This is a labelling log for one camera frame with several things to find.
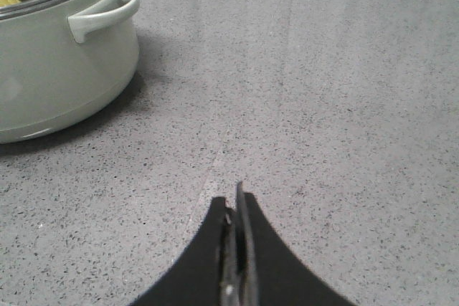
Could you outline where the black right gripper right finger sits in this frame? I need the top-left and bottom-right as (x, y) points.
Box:
(236, 181), (352, 305)

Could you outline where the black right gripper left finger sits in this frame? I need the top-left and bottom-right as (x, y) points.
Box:
(132, 197), (229, 306)

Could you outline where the pale green electric pot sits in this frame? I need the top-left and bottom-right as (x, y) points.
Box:
(1, 0), (140, 143)

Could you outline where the yellow corn cob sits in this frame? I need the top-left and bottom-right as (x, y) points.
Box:
(0, 0), (21, 7)

